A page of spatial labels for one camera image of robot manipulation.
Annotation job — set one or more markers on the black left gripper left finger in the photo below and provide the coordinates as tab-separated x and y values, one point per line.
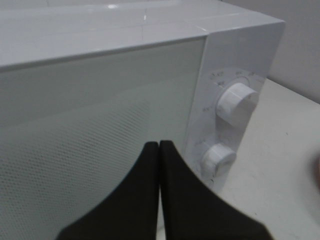
130	212

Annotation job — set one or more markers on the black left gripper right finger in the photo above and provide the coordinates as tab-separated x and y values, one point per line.
191	211

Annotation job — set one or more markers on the white microwave knob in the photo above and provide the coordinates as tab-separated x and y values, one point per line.
217	160
236	104

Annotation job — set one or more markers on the white glass microwave door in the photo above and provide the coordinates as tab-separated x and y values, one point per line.
70	131

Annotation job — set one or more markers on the white microwave oven body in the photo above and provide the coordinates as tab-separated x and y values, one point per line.
240	45

